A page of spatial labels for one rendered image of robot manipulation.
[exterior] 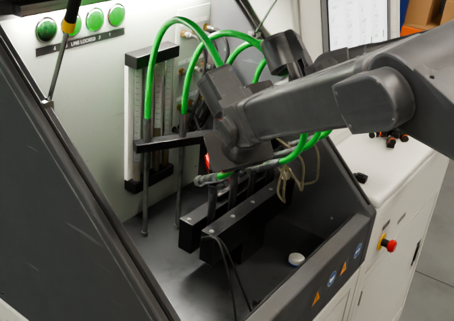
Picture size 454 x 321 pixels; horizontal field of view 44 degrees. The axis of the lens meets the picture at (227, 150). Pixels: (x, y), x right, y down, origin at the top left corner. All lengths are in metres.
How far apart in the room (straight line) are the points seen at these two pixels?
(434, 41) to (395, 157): 1.30
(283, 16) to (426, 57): 1.07
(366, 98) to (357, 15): 1.34
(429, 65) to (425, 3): 6.06
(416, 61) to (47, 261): 0.88
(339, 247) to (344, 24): 0.65
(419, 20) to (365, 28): 4.70
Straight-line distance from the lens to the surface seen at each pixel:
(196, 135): 1.36
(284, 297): 1.15
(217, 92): 0.80
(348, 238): 1.34
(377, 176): 1.56
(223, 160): 0.89
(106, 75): 1.28
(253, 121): 0.68
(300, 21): 1.45
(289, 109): 0.58
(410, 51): 0.38
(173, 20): 1.10
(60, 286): 1.14
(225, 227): 1.25
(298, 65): 0.98
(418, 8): 6.46
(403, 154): 1.71
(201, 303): 1.29
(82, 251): 1.02
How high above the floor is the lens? 1.71
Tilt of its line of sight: 28 degrees down
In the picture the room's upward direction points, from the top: 6 degrees clockwise
